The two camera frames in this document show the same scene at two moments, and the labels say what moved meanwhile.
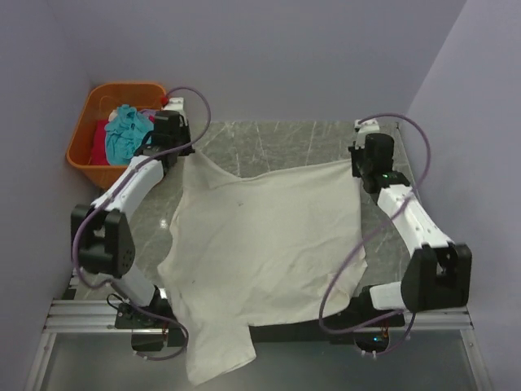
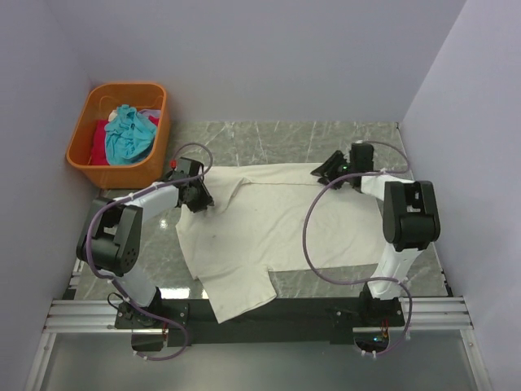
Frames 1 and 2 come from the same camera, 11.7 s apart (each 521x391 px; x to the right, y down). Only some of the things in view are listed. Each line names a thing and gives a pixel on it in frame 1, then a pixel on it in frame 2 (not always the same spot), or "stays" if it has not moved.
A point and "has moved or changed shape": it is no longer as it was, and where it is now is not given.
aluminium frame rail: (94, 317) stays
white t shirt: (252, 252) has moved or changed shape
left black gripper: (179, 147) → (199, 197)
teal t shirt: (125, 133) stays
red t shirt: (98, 151) stays
